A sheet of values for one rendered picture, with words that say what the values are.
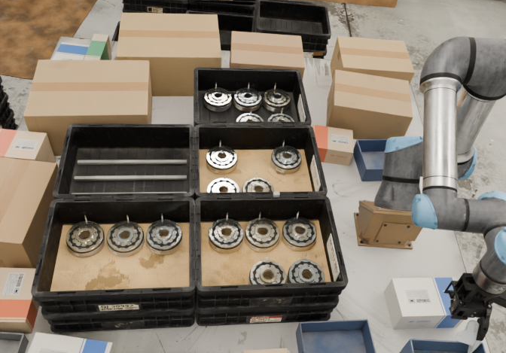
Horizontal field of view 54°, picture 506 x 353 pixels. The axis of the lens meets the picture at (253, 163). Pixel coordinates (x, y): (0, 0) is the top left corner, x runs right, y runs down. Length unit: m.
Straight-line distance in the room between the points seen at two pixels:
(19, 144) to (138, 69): 0.50
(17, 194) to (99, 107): 0.40
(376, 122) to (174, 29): 0.89
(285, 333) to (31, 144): 1.00
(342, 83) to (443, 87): 0.81
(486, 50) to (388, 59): 0.94
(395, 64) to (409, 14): 2.16
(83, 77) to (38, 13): 2.12
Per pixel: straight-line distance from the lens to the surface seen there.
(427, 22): 4.32
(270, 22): 2.98
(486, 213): 1.20
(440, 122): 1.24
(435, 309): 1.59
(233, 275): 1.44
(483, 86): 1.37
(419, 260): 1.77
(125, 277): 1.45
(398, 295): 1.57
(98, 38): 2.24
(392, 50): 2.28
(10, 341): 1.58
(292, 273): 1.43
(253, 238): 1.47
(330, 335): 1.55
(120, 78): 1.90
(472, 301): 1.28
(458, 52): 1.31
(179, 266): 1.45
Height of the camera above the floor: 2.09
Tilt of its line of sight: 48 degrees down
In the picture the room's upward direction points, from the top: 8 degrees clockwise
